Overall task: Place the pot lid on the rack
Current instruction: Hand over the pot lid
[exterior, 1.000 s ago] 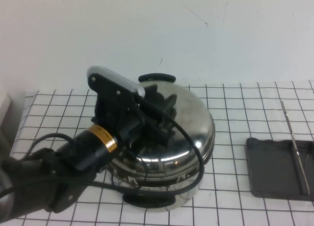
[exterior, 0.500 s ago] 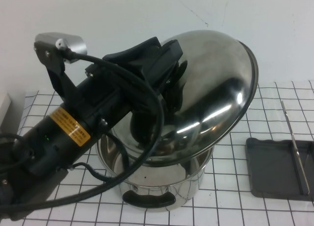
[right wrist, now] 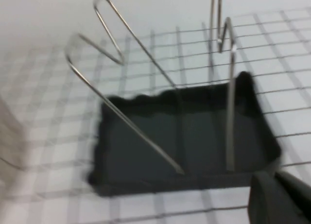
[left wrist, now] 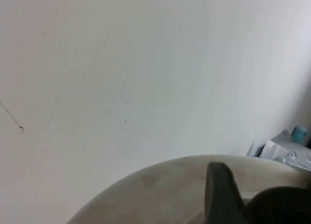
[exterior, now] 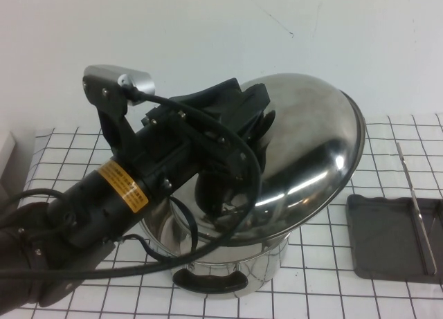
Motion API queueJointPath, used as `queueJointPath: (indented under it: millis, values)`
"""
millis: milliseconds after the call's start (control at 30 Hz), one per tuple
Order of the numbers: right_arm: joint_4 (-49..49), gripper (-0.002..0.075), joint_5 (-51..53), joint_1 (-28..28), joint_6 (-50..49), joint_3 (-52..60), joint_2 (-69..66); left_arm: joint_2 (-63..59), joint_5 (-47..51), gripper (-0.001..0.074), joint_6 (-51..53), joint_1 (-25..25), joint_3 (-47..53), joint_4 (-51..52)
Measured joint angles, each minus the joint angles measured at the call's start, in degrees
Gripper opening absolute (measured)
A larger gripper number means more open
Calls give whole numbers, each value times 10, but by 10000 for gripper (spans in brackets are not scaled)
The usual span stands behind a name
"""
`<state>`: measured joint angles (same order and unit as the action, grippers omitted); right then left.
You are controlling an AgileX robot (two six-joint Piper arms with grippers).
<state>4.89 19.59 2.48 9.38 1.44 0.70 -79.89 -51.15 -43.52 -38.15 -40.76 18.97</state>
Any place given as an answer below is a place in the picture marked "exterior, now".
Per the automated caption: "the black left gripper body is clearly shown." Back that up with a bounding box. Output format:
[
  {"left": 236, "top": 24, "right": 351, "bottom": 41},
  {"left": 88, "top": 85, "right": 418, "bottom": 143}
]
[{"left": 138, "top": 78, "right": 257, "bottom": 199}]

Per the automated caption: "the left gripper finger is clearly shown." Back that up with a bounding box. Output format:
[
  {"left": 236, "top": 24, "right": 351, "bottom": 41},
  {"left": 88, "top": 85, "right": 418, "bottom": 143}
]
[
  {"left": 193, "top": 170, "right": 244, "bottom": 226},
  {"left": 240, "top": 83, "right": 271, "bottom": 140}
]

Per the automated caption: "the stainless steel pot lid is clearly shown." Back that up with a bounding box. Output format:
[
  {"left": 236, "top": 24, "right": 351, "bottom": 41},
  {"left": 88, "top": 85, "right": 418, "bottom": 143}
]
[{"left": 193, "top": 71, "right": 367, "bottom": 248}]

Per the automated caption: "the steel rack upright bar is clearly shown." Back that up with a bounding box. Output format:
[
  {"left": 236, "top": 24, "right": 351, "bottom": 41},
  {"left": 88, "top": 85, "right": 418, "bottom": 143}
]
[{"left": 395, "top": 141, "right": 437, "bottom": 277}]

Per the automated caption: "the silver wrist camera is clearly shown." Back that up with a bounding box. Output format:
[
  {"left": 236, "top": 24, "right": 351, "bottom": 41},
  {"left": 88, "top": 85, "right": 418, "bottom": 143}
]
[{"left": 84, "top": 65, "right": 155, "bottom": 107}]

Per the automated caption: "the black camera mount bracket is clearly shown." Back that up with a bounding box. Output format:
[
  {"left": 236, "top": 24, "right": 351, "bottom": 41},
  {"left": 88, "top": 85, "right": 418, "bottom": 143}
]
[{"left": 82, "top": 75, "right": 139, "bottom": 161}]

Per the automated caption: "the black camera cable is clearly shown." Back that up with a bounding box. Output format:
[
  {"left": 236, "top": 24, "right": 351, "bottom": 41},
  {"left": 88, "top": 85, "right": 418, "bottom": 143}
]
[{"left": 0, "top": 83, "right": 263, "bottom": 282}]

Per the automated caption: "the dark grey rack tray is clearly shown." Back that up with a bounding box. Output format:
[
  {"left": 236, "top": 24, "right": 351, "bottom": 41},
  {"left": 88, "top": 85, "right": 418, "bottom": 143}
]
[{"left": 345, "top": 193, "right": 443, "bottom": 284}]

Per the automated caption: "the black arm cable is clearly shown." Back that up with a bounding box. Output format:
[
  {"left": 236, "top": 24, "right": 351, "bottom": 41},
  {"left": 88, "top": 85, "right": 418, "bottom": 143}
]
[{"left": 0, "top": 189, "right": 63, "bottom": 211}]

